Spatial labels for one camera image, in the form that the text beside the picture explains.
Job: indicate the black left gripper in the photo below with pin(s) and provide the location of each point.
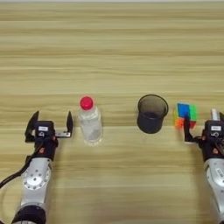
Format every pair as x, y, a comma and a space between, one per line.
46, 147

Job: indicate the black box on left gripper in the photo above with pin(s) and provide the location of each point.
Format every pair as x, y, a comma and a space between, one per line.
44, 129

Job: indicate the white marker pen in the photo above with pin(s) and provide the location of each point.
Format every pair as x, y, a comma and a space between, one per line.
214, 114

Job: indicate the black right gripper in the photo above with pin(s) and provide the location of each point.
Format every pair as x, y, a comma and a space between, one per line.
211, 148

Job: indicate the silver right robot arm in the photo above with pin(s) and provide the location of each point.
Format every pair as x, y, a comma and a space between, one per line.
217, 186

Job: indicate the black mesh cup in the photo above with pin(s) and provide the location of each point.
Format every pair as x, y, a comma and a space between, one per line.
151, 116

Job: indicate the colourful puzzle cube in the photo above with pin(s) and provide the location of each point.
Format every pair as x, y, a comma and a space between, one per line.
186, 112

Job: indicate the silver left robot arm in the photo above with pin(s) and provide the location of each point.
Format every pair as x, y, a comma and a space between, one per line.
35, 183

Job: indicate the clear bottle with red cap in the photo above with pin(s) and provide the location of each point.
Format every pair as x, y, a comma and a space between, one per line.
90, 122

